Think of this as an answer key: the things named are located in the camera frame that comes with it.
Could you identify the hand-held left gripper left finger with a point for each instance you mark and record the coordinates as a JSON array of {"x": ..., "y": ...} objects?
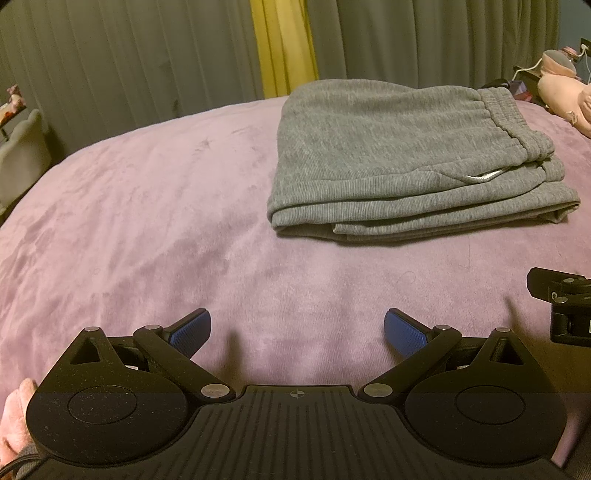
[{"x": 191, "y": 330}]

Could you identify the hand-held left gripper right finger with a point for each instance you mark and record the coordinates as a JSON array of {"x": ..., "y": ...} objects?
[{"x": 404, "y": 334}]

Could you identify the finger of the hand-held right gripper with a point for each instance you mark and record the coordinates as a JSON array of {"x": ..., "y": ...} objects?
[{"x": 545, "y": 282}]

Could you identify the grey sweat pants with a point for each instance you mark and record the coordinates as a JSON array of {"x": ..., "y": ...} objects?
[{"x": 369, "y": 147}]

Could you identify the purple plush blanket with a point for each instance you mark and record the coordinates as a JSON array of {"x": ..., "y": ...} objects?
[{"x": 138, "y": 230}]

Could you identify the pink plush toy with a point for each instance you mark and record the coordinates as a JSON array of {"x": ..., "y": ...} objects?
[{"x": 558, "y": 92}]

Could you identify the pink fluffy cloth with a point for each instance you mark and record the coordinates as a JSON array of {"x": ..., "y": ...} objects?
[{"x": 16, "y": 415}]

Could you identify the white cat-shaped object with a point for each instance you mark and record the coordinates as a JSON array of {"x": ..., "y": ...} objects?
[{"x": 23, "y": 152}]

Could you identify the small pink toy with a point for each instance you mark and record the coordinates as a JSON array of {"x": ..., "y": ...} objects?
[{"x": 11, "y": 104}]

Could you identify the yellow curtain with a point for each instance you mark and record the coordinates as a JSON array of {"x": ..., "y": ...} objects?
[{"x": 286, "y": 46}]

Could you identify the black wall socket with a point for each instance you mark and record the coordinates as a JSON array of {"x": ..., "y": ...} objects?
[{"x": 585, "y": 46}]

